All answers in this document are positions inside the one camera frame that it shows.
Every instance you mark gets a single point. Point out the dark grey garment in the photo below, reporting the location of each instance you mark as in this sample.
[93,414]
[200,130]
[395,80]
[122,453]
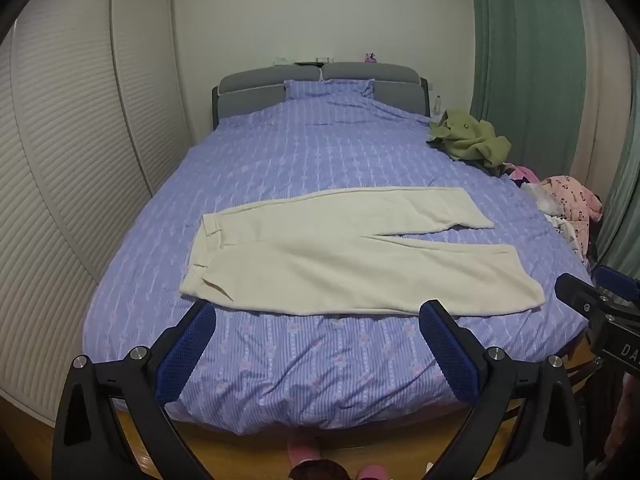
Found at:
[492,167]

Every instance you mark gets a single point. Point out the small pink toy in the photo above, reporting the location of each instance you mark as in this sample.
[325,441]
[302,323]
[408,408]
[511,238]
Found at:
[370,57]

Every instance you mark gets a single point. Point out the white tissue pack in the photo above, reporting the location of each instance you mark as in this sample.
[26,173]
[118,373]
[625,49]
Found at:
[280,61]

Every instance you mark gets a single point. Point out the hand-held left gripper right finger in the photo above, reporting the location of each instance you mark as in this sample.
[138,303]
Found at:
[447,355]

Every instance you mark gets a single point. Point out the blue striped pillow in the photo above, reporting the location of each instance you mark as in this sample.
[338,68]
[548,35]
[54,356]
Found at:
[330,91]

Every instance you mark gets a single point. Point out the clear plastic bottle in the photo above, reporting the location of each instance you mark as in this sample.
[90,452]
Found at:
[438,105]

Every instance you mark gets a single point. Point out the green knit garment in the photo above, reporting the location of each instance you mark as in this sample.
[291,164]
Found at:
[465,137]

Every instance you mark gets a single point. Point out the white crumpled garment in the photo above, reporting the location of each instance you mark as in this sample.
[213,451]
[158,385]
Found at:
[547,200]

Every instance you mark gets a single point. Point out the green curtain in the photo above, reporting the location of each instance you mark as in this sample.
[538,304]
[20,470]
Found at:
[525,35]
[622,210]

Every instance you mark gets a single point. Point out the white black-printed cloth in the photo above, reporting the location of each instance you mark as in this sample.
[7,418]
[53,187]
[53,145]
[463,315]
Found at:
[572,237]

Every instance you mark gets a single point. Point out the pink slipper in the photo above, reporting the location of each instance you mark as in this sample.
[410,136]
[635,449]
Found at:
[302,455]
[372,472]

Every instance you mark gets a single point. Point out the pink and black cloth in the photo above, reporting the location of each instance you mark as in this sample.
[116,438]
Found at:
[522,174]

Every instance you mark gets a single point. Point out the grey padded bed headboard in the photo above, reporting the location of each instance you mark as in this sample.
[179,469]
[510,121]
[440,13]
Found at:
[250,87]

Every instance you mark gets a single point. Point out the flat black item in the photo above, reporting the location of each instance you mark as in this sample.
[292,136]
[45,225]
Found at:
[306,63]

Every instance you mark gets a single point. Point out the beige curtain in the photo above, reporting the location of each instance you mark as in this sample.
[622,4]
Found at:
[600,85]

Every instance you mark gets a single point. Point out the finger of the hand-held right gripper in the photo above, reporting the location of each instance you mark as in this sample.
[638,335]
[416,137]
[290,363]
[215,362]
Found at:
[617,280]
[580,297]

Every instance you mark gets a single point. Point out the blue striped floral duvet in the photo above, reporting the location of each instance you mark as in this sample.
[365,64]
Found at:
[300,160]

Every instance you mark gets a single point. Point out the pink printed garment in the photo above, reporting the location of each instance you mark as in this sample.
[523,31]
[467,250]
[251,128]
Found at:
[575,200]

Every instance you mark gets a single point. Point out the cream pants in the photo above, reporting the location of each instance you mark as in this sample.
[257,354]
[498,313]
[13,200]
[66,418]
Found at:
[325,260]

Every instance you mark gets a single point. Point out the white louvered wardrobe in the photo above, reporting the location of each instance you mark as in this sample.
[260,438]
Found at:
[65,160]

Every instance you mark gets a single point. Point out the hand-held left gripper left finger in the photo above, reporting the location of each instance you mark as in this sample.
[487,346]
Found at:
[187,355]

